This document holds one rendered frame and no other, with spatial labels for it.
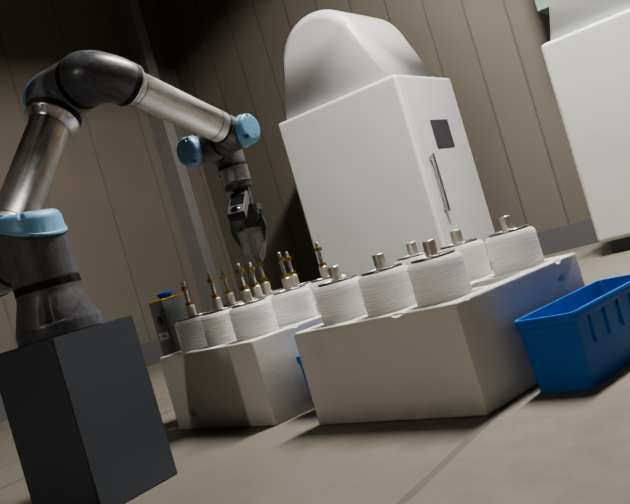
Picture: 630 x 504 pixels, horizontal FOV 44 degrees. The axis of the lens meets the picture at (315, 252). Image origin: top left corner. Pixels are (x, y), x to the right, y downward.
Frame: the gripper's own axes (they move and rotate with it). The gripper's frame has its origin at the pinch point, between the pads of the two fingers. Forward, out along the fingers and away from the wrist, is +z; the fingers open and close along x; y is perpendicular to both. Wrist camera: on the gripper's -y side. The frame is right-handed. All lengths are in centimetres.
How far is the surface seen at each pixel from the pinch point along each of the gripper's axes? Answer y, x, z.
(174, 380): -20.8, 23.0, 22.8
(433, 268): -72, -42, 11
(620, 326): -68, -69, 29
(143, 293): 217, 113, -4
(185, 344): -21.3, 17.8, 15.3
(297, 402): -38, -8, 32
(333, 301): -57, -23, 13
